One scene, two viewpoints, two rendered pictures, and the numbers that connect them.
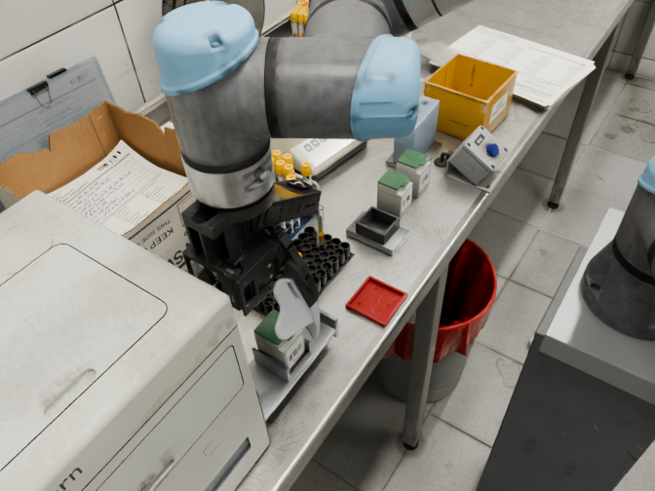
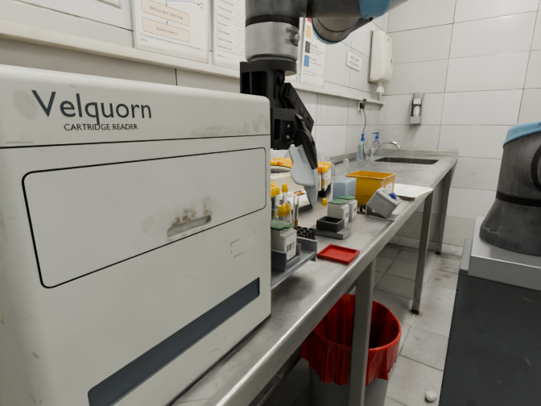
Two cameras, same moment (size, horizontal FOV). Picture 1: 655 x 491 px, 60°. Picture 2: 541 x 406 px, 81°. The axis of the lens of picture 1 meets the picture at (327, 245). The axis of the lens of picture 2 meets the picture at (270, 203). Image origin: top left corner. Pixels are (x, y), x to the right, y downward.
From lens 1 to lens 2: 0.44 m
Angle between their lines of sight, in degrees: 32
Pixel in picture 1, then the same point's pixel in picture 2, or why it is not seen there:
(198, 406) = (237, 180)
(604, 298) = (505, 230)
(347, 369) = (326, 281)
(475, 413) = not seen: outside the picture
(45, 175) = not seen: hidden behind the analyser
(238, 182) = (282, 31)
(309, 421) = (302, 304)
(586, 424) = (518, 360)
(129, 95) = not seen: hidden behind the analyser
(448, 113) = (360, 191)
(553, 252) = (423, 338)
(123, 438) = (186, 130)
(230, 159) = (280, 10)
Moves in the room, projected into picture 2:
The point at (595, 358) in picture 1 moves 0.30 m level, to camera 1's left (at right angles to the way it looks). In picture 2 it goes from (515, 264) to (340, 268)
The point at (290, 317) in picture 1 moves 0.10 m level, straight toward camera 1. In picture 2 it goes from (299, 171) to (324, 184)
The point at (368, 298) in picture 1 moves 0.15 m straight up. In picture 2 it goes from (332, 253) to (336, 183)
